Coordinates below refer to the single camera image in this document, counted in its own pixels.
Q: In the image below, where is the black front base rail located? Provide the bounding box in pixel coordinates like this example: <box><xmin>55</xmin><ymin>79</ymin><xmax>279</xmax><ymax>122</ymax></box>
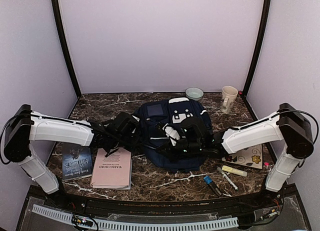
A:
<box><xmin>63</xmin><ymin>180</ymin><xmax>277</xmax><ymax>215</ymax></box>

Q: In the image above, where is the square floral plate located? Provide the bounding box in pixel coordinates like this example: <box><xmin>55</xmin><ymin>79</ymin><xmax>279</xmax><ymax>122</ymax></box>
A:
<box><xmin>221</xmin><ymin>144</ymin><xmax>263</xmax><ymax>170</ymax></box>

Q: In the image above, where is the black left frame post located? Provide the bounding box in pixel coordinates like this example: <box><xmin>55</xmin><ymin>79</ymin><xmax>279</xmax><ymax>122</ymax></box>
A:
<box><xmin>51</xmin><ymin>0</ymin><xmax>82</xmax><ymax>99</ymax></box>

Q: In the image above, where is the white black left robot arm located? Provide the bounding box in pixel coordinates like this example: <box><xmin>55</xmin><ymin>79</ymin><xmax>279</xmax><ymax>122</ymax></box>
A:
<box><xmin>0</xmin><ymin>104</ymin><xmax>139</xmax><ymax>209</ymax></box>

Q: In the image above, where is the cream ceramic mug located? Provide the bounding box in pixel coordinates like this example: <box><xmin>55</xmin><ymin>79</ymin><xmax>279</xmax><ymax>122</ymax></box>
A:
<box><xmin>220</xmin><ymin>86</ymin><xmax>239</xmax><ymax>114</ymax></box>

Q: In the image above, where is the grey slotted cable duct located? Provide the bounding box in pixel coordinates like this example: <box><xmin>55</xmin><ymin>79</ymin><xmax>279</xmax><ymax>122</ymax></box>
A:
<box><xmin>31</xmin><ymin>204</ymin><xmax>239</xmax><ymax>231</ymax></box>

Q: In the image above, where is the black marker blue cap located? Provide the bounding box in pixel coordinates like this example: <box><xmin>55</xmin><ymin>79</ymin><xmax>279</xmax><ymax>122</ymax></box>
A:
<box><xmin>203</xmin><ymin>175</ymin><xmax>223</xmax><ymax>197</ymax></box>

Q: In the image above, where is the pink paperback book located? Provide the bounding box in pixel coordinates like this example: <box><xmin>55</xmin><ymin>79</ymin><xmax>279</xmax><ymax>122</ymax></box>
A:
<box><xmin>90</xmin><ymin>148</ymin><xmax>132</xmax><ymax>190</ymax></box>

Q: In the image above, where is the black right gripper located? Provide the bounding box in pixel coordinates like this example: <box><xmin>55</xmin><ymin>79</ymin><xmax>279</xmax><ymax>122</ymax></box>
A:
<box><xmin>156</xmin><ymin>137</ymin><xmax>203</xmax><ymax>163</ymax></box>

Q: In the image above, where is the black right frame post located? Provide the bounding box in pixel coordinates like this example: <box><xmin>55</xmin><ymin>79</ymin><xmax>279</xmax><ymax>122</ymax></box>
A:
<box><xmin>242</xmin><ymin>0</ymin><xmax>271</xmax><ymax>97</ymax></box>

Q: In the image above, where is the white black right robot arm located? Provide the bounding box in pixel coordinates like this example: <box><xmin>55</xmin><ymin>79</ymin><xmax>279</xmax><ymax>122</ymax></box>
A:
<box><xmin>156</xmin><ymin>103</ymin><xmax>318</xmax><ymax>208</ymax></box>

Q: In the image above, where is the navy blue student backpack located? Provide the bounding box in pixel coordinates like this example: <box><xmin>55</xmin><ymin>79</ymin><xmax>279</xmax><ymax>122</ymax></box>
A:
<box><xmin>133</xmin><ymin>97</ymin><xmax>213</xmax><ymax>172</ymax></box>

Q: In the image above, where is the dark blue novel book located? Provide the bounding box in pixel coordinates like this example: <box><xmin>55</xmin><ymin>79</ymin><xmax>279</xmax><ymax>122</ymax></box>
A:
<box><xmin>62</xmin><ymin>143</ymin><xmax>93</xmax><ymax>181</ymax></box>

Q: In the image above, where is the black frame post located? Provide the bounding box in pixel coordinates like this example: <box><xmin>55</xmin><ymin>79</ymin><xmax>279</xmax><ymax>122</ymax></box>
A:
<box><xmin>242</xmin><ymin>0</ymin><xmax>271</xmax><ymax>97</ymax></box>
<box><xmin>51</xmin><ymin>0</ymin><xmax>82</xmax><ymax>99</ymax></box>

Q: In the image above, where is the white marker pen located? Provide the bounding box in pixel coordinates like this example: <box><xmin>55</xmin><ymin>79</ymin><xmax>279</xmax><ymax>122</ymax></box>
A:
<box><xmin>217</xmin><ymin>167</ymin><xmax>239</xmax><ymax>191</ymax></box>

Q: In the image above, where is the celadon bowl at back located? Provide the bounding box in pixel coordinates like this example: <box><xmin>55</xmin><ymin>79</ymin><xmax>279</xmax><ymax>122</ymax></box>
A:
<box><xmin>185</xmin><ymin>87</ymin><xmax>204</xmax><ymax>101</ymax></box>

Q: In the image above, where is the yellow highlighter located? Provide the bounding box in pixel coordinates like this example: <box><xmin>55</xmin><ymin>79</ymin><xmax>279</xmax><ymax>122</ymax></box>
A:
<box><xmin>222</xmin><ymin>165</ymin><xmax>248</xmax><ymax>177</ymax></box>

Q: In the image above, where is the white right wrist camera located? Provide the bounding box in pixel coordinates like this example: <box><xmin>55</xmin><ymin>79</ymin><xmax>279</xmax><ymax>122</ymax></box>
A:
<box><xmin>162</xmin><ymin>123</ymin><xmax>181</xmax><ymax>146</ymax></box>

